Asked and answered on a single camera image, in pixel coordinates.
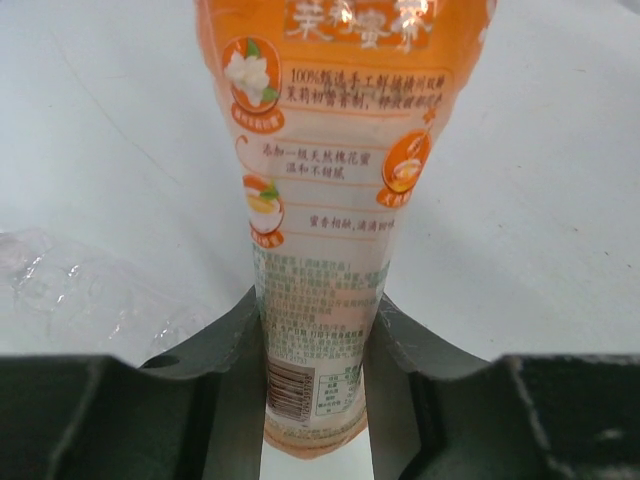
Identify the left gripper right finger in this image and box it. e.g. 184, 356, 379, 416
368, 299, 639, 479

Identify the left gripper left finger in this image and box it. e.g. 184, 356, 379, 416
1, 292, 263, 479

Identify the clear unlabelled plastic bottle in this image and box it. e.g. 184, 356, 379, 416
1, 229, 221, 364

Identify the orange label bottle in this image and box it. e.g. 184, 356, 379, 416
195, 1, 496, 459

